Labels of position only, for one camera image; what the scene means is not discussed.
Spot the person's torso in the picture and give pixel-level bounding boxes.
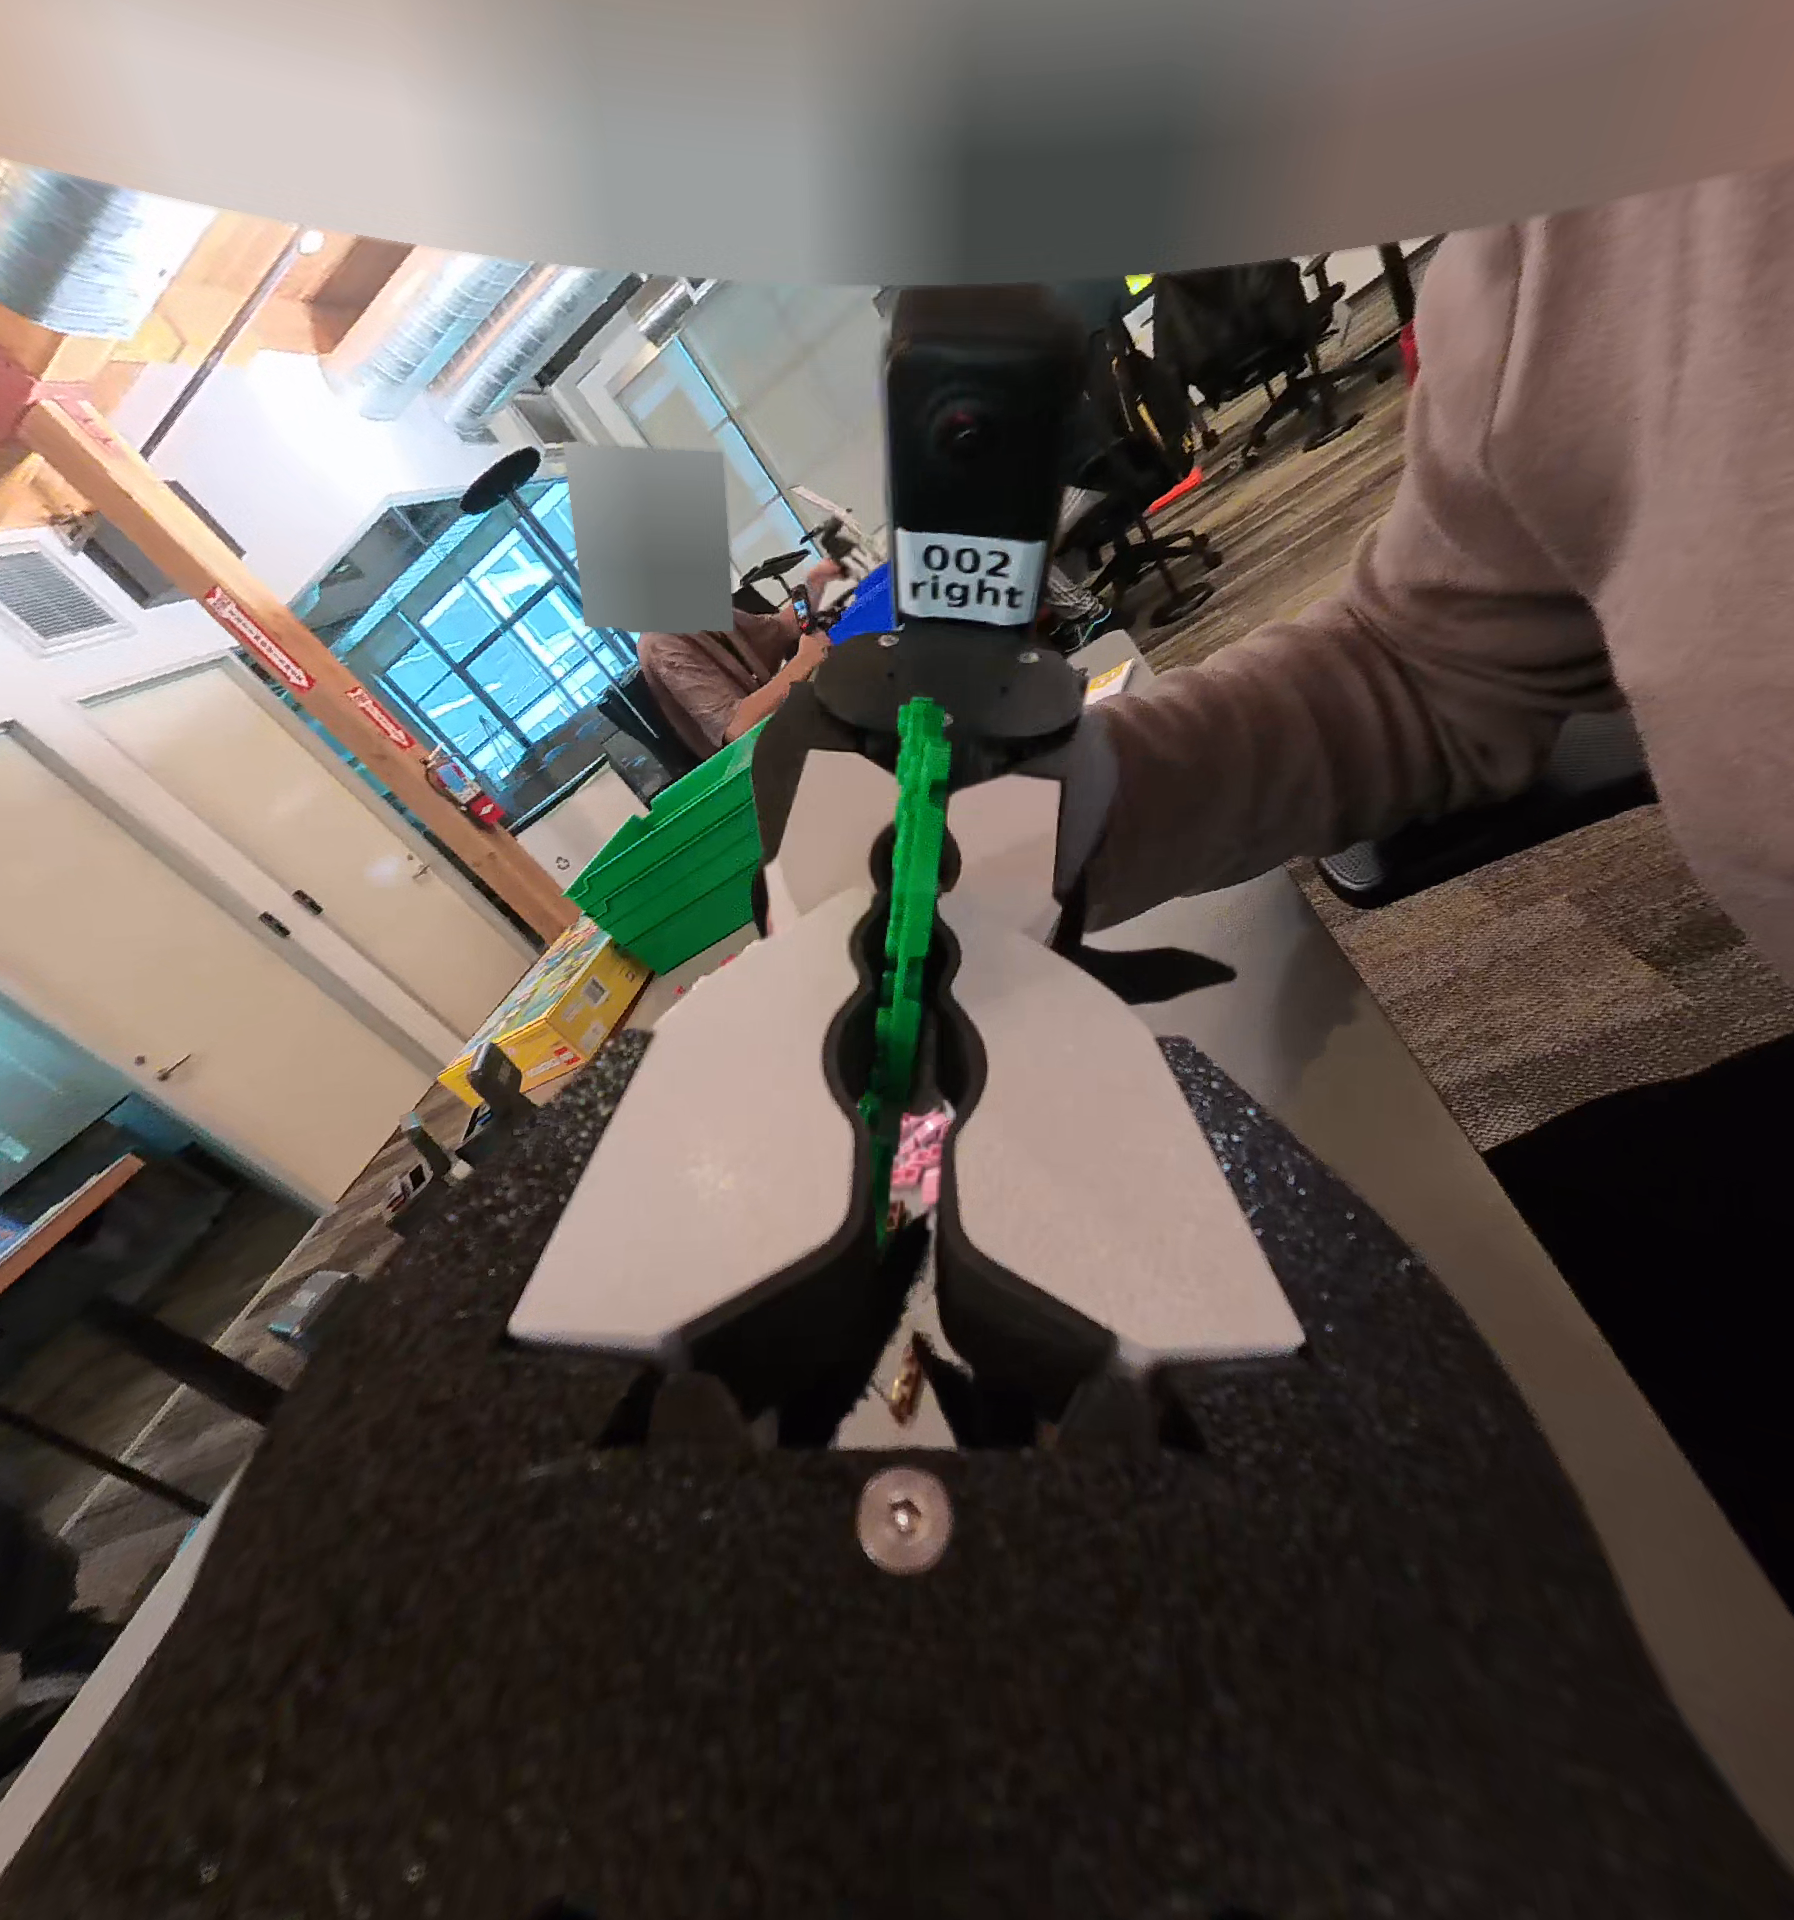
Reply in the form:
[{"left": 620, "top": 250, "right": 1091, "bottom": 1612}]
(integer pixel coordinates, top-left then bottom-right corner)
[{"left": 1400, "top": 150, "right": 1794, "bottom": 1047}]

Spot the slim silver air duct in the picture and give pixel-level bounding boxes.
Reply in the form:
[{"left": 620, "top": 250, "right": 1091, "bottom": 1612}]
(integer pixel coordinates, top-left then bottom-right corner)
[
  {"left": 448, "top": 267, "right": 645, "bottom": 437},
  {"left": 319, "top": 255, "right": 539, "bottom": 423}
]

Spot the yellow lego box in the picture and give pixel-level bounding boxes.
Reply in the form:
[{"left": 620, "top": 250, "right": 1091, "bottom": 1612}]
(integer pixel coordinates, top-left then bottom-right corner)
[{"left": 436, "top": 913, "right": 660, "bottom": 1110}]

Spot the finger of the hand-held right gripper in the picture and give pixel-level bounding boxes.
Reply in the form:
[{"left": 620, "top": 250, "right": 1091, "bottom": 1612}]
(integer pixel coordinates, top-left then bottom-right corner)
[
  {"left": 766, "top": 747, "right": 902, "bottom": 944},
  {"left": 948, "top": 774, "right": 1066, "bottom": 950}
]

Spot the large silver air duct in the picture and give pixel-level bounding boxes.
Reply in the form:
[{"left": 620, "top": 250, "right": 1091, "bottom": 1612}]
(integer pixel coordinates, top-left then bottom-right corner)
[{"left": 0, "top": 150, "right": 217, "bottom": 324}]

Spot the green lego plate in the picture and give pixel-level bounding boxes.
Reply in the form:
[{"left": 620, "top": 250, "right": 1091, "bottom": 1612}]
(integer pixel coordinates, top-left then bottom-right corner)
[{"left": 858, "top": 697, "right": 964, "bottom": 1252}]

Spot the green bin stack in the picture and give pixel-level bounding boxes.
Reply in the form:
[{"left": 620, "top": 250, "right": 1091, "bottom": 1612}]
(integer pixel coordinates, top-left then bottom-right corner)
[{"left": 563, "top": 729, "right": 773, "bottom": 980}]

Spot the person's leg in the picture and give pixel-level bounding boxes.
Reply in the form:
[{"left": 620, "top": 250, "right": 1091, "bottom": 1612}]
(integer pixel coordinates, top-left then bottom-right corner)
[{"left": 1482, "top": 1024, "right": 1794, "bottom": 1727}]

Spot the white wall vent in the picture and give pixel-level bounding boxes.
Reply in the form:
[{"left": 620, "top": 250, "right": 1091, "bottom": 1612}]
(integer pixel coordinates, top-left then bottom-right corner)
[{"left": 0, "top": 542, "right": 137, "bottom": 656}]

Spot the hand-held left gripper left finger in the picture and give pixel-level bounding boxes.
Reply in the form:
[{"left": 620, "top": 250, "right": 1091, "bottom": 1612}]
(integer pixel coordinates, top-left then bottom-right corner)
[{"left": 508, "top": 882, "right": 868, "bottom": 1359}]

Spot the wooden side table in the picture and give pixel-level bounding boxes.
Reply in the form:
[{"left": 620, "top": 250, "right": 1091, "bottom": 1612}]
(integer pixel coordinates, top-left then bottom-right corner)
[{"left": 0, "top": 1152, "right": 150, "bottom": 1353}]

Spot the black office chair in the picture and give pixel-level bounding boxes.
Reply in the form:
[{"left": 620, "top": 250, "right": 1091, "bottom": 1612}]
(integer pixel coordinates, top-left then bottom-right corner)
[
  {"left": 1313, "top": 709, "right": 1659, "bottom": 906},
  {"left": 1078, "top": 257, "right": 1355, "bottom": 632}
]

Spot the wooden beam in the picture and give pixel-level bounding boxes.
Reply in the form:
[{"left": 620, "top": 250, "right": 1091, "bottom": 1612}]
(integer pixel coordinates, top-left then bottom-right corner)
[{"left": 0, "top": 255, "right": 585, "bottom": 940}]

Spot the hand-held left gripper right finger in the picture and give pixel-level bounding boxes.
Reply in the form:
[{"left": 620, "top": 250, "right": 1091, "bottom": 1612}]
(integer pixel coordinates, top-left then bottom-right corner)
[{"left": 933, "top": 886, "right": 1310, "bottom": 1363}]

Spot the cream double door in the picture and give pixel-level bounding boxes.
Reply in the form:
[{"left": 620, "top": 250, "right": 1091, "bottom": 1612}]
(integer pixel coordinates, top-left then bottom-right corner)
[{"left": 0, "top": 652, "right": 543, "bottom": 1213}]

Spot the person's right forearm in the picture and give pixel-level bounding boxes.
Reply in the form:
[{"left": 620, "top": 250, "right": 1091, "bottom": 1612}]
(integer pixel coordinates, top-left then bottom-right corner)
[{"left": 1071, "top": 495, "right": 1663, "bottom": 944}]

